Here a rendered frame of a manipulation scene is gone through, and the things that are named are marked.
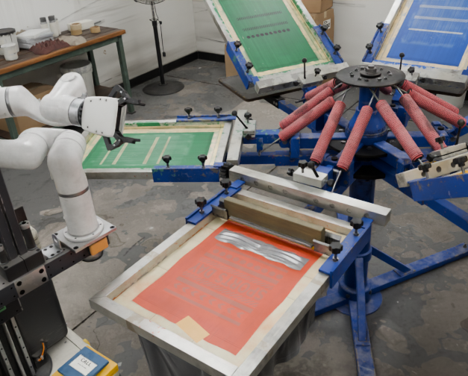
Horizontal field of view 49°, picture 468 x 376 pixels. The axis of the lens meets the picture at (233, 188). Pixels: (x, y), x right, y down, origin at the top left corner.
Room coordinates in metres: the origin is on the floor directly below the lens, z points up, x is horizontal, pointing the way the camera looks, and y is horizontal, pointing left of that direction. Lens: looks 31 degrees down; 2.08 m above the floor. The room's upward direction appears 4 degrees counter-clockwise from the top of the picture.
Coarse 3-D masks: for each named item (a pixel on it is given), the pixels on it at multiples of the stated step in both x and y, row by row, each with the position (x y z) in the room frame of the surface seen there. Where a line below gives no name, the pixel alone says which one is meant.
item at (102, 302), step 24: (240, 192) 1.79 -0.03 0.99; (216, 216) 1.68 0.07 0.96; (312, 216) 1.58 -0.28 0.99; (168, 240) 1.50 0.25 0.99; (144, 264) 1.37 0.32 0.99; (120, 288) 1.28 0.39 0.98; (312, 288) 1.20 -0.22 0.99; (120, 312) 1.15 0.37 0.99; (288, 312) 1.10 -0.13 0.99; (144, 336) 1.08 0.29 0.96; (168, 336) 1.04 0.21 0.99; (264, 336) 1.01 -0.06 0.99; (192, 360) 0.97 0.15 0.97; (216, 360) 0.94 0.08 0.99; (264, 360) 0.95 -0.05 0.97
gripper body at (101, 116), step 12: (96, 96) 1.27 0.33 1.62; (84, 108) 1.26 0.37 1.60; (96, 108) 1.25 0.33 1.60; (108, 108) 1.23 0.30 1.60; (120, 108) 1.25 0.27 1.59; (84, 120) 1.25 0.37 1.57; (96, 120) 1.23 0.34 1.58; (108, 120) 1.22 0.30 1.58; (120, 120) 1.25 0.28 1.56; (96, 132) 1.22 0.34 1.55; (108, 132) 1.21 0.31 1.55
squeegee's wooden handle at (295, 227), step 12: (228, 204) 1.63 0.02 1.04; (240, 204) 1.59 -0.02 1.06; (252, 204) 1.59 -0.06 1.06; (228, 216) 1.63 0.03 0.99; (240, 216) 1.59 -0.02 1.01; (252, 216) 1.56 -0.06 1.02; (264, 216) 1.53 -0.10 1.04; (276, 216) 1.50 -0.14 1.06; (288, 216) 1.49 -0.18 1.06; (276, 228) 1.50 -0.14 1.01; (288, 228) 1.47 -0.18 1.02; (300, 228) 1.44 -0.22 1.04; (312, 228) 1.41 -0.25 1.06; (324, 228) 1.41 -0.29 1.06; (312, 240) 1.41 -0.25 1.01; (324, 240) 1.41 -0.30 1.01
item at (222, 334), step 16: (272, 240) 1.50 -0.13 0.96; (256, 256) 1.42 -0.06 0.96; (304, 256) 1.40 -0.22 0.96; (320, 256) 1.39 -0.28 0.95; (288, 272) 1.32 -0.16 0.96; (304, 272) 1.31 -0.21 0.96; (288, 288) 1.24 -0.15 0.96; (272, 304) 1.17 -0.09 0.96; (208, 320) 1.13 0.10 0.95; (256, 320) 1.11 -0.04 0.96; (208, 336) 1.06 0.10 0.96; (224, 336) 1.06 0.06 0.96; (240, 336) 1.05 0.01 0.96
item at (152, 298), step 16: (224, 224) 1.63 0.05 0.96; (240, 224) 1.62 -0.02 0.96; (208, 240) 1.53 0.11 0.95; (192, 256) 1.44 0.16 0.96; (176, 272) 1.36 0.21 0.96; (160, 288) 1.29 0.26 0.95; (144, 304) 1.22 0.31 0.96; (160, 304) 1.21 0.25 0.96; (176, 304) 1.20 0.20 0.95; (176, 320) 1.14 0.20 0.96
